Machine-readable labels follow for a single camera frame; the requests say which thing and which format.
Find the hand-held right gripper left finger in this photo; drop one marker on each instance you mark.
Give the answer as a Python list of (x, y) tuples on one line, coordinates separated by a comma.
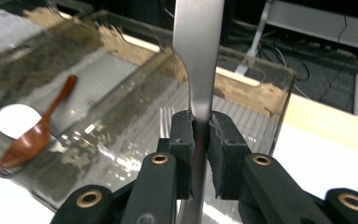
[(183, 155)]

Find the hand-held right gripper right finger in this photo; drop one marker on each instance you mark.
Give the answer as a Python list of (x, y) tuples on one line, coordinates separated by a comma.
[(227, 155)]

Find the steel fork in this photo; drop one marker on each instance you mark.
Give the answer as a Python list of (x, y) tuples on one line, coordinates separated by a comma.
[(167, 123)]

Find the steel table knife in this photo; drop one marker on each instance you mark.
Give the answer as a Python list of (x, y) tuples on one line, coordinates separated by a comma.
[(199, 46)]

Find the brown wooden spoon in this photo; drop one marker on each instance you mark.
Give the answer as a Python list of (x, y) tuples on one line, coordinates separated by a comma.
[(31, 143)]

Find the white table mat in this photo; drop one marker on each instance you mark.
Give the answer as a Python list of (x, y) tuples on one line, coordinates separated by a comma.
[(323, 174)]

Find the white metal stand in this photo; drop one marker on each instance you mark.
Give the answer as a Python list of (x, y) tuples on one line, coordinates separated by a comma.
[(307, 21)]

